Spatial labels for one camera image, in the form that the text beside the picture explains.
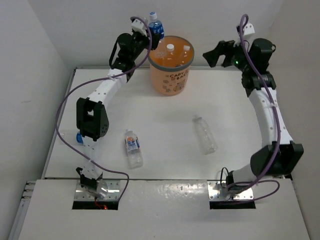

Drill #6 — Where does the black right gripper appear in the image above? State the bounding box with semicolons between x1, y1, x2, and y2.
202;36;251;73

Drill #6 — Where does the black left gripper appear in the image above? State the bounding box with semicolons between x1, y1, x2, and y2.
128;28;160;62

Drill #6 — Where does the clear bottle dark blue label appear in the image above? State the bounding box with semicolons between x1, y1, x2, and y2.
148;11;166;60

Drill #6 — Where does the clear bottle green label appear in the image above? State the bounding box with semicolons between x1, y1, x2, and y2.
175;45;191;68

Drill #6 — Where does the clear square bottle white cap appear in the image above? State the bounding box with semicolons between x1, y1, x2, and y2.
161;43;178;68

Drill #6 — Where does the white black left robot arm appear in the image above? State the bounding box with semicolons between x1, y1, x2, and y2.
76;30;162;198

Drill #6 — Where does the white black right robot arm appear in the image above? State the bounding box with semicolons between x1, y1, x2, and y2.
202;38;304;193

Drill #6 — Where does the orange capybara waste bin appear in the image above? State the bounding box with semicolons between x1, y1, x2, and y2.
148;35;195;96

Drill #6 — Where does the clear unlabelled crumpled bottle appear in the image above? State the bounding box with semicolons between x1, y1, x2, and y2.
192;115;218;155

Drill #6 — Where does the clear bottle orange white label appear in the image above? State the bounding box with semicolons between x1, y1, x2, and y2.
124;129;144;169

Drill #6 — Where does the small bottle blue label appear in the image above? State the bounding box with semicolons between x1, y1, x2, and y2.
60;129;84;146

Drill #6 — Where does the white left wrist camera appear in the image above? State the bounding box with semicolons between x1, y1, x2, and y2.
130;17;148;37

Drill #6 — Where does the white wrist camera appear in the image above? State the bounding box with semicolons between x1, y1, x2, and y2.
236;21;255;42
130;17;148;37

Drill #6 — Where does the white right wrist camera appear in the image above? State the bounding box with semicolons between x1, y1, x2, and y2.
236;21;255;42

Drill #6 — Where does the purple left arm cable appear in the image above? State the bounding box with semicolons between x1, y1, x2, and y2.
55;16;130;203

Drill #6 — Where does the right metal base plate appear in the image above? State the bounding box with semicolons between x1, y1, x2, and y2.
207;180;254;202

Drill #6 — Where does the metal base plate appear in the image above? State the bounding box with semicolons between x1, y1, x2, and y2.
73;179;120;202
207;180;254;202

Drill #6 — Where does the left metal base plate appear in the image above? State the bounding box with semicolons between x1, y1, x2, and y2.
73;179;120;202

